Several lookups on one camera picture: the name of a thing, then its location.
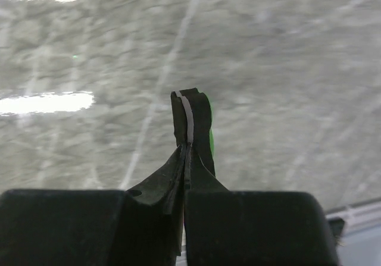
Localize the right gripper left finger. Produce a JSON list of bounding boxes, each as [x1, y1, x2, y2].
[[1, 145, 186, 265]]

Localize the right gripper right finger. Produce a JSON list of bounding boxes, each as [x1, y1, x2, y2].
[[184, 146, 340, 265]]

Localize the aluminium rail frame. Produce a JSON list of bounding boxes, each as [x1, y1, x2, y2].
[[325, 198, 380, 246]]

